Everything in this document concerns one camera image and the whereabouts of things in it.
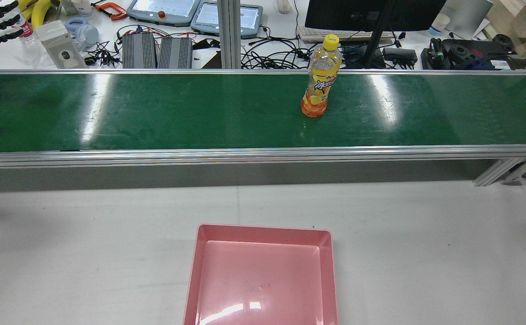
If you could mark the orange drink bottle yellow cap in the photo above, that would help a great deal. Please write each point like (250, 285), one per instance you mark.
(320, 85)

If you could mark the black finned power supply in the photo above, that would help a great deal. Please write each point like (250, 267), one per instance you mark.
(138, 50)
(175, 53)

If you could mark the paper cup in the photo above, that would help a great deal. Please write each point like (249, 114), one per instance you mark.
(439, 25)

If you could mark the white mouse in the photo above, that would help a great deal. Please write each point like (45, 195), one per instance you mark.
(284, 6)

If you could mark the light blue headphones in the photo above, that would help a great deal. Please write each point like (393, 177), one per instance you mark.
(84, 32)

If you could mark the white cup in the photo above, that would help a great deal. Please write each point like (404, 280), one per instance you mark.
(82, 6)

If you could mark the clear water bottle red label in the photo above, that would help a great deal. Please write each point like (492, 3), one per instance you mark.
(29, 32)

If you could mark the grey plastic box device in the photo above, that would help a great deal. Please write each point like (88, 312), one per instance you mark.
(59, 47)

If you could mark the orange clamp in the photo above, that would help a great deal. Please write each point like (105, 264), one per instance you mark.
(116, 12)

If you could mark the grey laptop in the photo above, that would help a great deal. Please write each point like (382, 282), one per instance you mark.
(468, 11)

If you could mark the green conveyor belt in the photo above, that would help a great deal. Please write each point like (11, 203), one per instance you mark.
(199, 113)

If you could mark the black computer monitor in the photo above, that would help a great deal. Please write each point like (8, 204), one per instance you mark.
(357, 13)

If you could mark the grey teach pendant red button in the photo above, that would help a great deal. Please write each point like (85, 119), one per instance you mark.
(163, 11)

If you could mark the yellow banana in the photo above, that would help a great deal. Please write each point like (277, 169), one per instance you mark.
(25, 4)
(41, 11)

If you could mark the pink plastic basket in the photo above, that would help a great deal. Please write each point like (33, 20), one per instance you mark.
(262, 280)

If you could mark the white keyboard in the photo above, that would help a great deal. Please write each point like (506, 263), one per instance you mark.
(335, 35)

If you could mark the wooden blocks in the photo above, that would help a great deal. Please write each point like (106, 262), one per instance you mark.
(524, 27)

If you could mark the aluminium frame post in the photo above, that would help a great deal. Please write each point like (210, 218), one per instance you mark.
(229, 36)

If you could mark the black machine part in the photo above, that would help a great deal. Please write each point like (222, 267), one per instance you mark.
(466, 52)

